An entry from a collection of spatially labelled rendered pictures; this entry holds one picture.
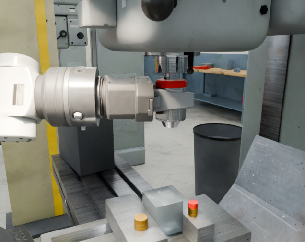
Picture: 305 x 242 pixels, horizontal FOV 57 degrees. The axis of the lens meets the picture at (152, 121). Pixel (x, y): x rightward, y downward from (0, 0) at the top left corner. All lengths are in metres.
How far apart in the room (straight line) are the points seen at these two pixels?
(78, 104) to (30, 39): 1.72
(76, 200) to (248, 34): 0.60
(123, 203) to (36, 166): 1.74
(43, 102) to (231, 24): 0.26
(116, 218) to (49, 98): 0.23
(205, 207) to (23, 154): 1.75
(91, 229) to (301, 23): 0.47
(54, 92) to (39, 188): 1.95
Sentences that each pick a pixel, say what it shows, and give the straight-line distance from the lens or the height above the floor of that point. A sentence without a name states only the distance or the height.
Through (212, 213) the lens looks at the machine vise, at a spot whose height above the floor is 1.00.
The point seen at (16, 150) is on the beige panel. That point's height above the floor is 0.62.
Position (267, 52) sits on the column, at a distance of 0.78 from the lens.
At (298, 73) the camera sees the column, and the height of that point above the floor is 1.26.
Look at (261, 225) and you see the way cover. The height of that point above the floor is 0.92.
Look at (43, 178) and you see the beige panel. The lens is 2.29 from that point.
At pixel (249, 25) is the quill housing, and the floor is 1.34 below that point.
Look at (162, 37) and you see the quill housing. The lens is 0.31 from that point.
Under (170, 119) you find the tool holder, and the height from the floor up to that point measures 1.21.
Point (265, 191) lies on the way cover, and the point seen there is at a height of 0.98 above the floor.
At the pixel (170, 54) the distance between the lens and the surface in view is 0.38.
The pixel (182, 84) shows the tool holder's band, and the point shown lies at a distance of 0.41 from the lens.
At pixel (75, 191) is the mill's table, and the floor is 0.93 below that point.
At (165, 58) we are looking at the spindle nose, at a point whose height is 1.30.
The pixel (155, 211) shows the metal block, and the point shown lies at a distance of 0.49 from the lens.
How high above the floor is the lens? 1.31
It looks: 15 degrees down
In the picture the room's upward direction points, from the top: straight up
